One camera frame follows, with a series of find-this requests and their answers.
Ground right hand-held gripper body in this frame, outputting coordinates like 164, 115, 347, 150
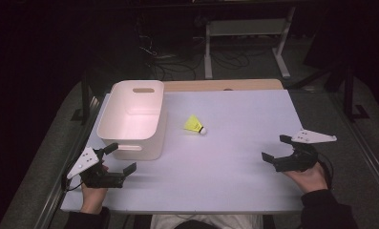
272, 128, 338, 174

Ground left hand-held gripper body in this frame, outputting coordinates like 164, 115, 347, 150
66, 146, 126, 190

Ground white plastic bin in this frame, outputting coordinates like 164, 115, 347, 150
96, 79, 166, 161

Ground yellow shuttlecock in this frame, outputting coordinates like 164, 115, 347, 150
183, 114, 208, 135

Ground person's left hand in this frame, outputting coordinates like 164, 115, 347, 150
79, 164, 111, 215

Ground person's right hand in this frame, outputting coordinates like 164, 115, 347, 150
284, 161, 329, 195

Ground black metal stand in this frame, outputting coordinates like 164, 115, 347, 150
70, 71, 95, 126
288, 61, 371, 124

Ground person's white shirt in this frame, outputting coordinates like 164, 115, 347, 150
150, 213, 264, 229

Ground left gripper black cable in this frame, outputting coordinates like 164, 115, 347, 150
60, 157, 84, 194

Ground aluminium rail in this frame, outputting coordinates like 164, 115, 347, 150
33, 94, 106, 229
328, 92, 379, 204

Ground black floor cables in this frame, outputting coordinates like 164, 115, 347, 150
135, 18, 253, 82

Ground white metal desk frame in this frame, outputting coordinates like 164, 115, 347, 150
203, 6, 297, 80

